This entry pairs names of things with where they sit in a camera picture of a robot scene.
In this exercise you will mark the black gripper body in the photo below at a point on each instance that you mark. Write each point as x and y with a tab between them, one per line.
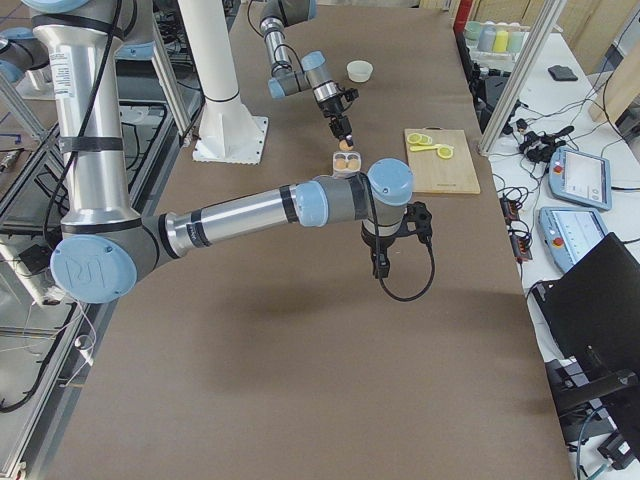
331	107
376	241

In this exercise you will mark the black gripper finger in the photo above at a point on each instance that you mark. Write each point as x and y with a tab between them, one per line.
381	266
341	129

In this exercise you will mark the clear plastic egg box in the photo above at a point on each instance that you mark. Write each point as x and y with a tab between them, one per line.
343	173

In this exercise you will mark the white bowl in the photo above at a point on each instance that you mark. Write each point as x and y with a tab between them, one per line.
359	71

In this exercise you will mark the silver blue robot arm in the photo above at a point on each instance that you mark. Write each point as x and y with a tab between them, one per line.
311	71
106	245

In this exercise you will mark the lemon slice near knife tip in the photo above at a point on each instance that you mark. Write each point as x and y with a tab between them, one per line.
414	138

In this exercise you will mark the yellow plastic knife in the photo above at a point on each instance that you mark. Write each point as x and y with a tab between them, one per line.
417	148

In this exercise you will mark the lemon slice pair middle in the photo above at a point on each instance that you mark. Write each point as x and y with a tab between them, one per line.
425	140

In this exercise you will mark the bamboo cutting board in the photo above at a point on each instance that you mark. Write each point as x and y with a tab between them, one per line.
439	176

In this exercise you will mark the white central mounting column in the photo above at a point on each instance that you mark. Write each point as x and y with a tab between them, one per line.
228	132

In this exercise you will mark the grey plastic cup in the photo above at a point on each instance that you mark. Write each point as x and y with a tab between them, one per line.
486	39

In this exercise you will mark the yellow plastic cup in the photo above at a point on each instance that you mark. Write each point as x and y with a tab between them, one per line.
501	39

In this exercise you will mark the blue teach pendant near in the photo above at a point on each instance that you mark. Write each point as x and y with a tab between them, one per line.
570	233

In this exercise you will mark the blue teach pendant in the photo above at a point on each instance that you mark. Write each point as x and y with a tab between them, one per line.
570	233
581	178

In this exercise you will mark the green plastic cup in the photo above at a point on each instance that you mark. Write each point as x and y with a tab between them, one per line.
515	41

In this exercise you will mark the blue teach pendant far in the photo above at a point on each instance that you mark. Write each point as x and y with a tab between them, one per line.
581	178

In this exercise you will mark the black laptop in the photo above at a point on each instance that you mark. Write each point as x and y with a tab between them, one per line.
593	310

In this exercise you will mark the lemon slice at handle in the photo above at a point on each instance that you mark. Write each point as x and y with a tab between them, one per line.
445	151

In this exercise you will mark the aluminium frame post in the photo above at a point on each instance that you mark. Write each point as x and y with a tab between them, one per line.
532	48

